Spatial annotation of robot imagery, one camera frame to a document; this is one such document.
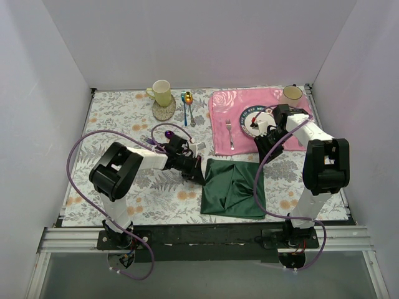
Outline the dark green cloth napkin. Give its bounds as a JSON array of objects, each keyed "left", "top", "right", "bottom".
[{"left": 200, "top": 159, "right": 266, "bottom": 220}]

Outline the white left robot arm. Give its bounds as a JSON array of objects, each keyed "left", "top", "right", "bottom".
[{"left": 89, "top": 139, "right": 205, "bottom": 249}]

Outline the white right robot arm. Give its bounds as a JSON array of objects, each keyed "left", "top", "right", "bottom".
[{"left": 251, "top": 104, "right": 350, "bottom": 249}]

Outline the white plate blue rim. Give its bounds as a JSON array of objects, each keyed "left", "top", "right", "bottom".
[{"left": 239, "top": 105, "right": 275, "bottom": 138}]

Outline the purple spoon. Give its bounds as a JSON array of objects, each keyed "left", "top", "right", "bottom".
[{"left": 165, "top": 130, "right": 175, "bottom": 140}]

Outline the cream enamel mug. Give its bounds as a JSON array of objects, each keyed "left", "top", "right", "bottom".
[{"left": 279, "top": 84, "right": 303, "bottom": 108}]

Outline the silver fork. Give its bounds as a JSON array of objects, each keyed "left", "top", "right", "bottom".
[{"left": 225, "top": 119, "right": 234, "bottom": 151}]

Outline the pink rose placemat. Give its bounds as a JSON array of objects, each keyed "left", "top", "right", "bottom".
[{"left": 208, "top": 87, "right": 312, "bottom": 156}]

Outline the speckled round coaster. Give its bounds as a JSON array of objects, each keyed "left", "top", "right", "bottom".
[{"left": 152, "top": 95, "right": 176, "bottom": 121}]

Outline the gold rainbow spoon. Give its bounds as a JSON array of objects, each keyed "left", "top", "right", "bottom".
[{"left": 185, "top": 92, "right": 196, "bottom": 127}]

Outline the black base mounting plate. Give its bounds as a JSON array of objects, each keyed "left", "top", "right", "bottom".
[{"left": 96, "top": 222, "right": 320, "bottom": 264}]

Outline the yellow-green mug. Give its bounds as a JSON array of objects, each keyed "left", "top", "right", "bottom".
[{"left": 146, "top": 80, "right": 171, "bottom": 107}]

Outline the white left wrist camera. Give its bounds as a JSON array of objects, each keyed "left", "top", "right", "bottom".
[{"left": 189, "top": 142, "right": 206, "bottom": 157}]

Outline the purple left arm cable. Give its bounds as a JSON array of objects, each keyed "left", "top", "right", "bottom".
[{"left": 67, "top": 123, "right": 196, "bottom": 280}]

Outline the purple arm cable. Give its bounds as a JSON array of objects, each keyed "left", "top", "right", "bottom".
[
  {"left": 67, "top": 123, "right": 196, "bottom": 280},
  {"left": 251, "top": 105, "right": 327, "bottom": 271}
]

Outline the blue handled spoon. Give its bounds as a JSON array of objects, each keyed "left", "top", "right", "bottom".
[{"left": 181, "top": 92, "right": 188, "bottom": 126}]

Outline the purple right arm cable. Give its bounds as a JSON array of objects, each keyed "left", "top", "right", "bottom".
[{"left": 251, "top": 105, "right": 327, "bottom": 271}]

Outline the aluminium frame rail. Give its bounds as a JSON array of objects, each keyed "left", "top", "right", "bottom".
[{"left": 37, "top": 225, "right": 375, "bottom": 254}]

